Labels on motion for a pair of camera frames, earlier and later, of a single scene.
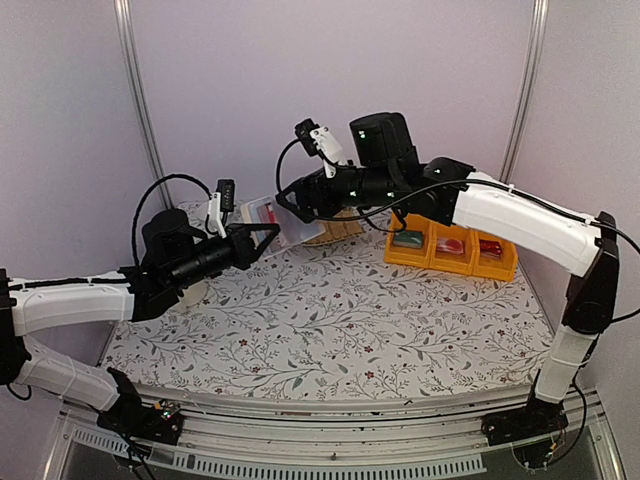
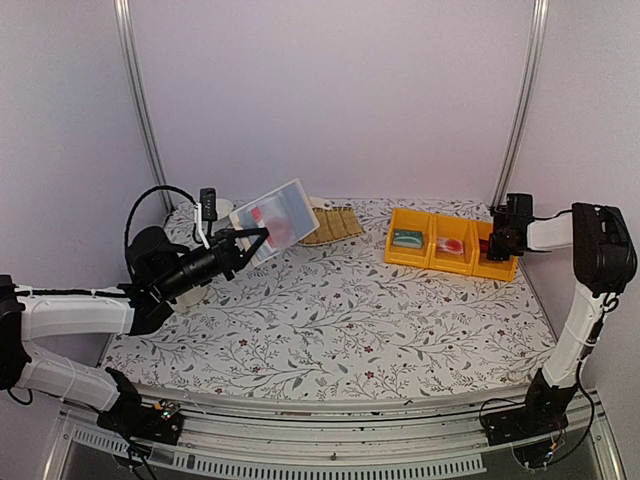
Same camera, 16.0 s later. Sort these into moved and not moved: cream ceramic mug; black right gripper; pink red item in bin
Moved: black right gripper
Not moved: pink red item in bin; cream ceramic mug
